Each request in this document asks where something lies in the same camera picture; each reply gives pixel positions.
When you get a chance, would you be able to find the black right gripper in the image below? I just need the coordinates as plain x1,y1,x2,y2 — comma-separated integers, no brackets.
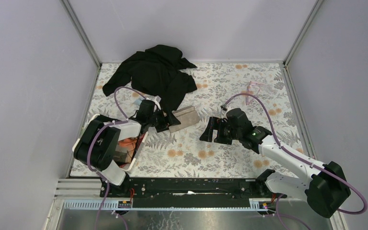
199,116,242,145

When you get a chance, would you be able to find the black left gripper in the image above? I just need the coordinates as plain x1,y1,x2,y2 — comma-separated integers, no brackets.
147,105,181,133

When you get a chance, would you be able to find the light blue cleaning cloth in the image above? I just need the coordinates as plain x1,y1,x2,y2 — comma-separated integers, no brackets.
133,98,144,106

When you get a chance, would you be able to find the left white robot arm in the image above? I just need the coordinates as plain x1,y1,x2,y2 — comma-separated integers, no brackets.
72,99,180,197

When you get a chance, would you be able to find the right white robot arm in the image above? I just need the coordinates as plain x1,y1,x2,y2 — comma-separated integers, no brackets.
199,108,351,218

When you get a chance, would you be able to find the black garment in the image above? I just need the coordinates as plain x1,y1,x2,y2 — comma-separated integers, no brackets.
103,45,197,110

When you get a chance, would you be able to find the white basket with clothes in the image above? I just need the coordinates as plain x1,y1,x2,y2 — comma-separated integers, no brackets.
72,114,146,171

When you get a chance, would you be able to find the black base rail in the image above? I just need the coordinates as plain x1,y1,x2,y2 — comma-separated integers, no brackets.
99,177,280,208

